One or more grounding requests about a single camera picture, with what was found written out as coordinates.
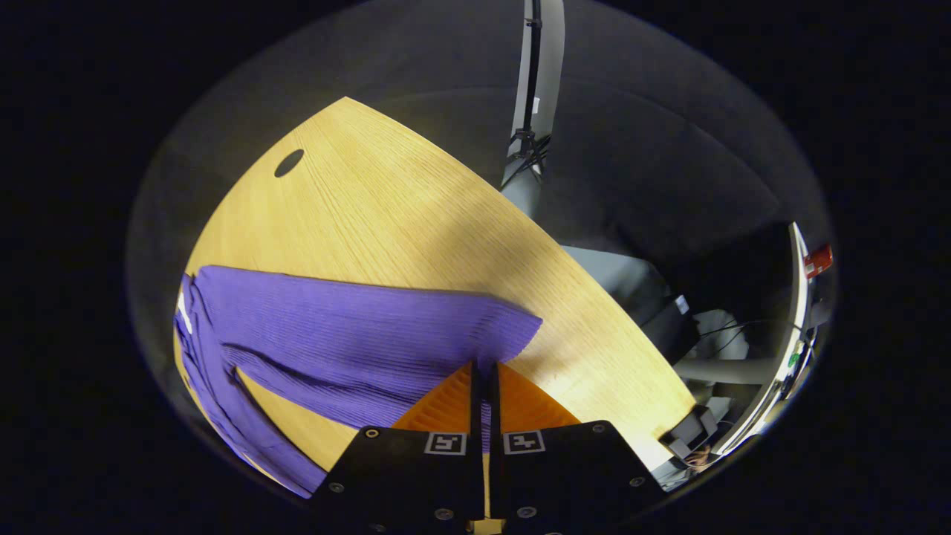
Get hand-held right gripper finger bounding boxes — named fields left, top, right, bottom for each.
left=308, top=362, right=485, bottom=535
left=487, top=362, right=669, bottom=535

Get grey metal frame post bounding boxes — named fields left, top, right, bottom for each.
left=499, top=0, right=567, bottom=190

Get small black box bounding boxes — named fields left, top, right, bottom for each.
left=661, top=405, right=718, bottom=458

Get black floor case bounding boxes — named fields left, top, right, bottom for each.
left=643, top=296, right=699, bottom=365

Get purple knit shirt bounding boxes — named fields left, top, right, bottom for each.
left=173, top=265, right=543, bottom=499

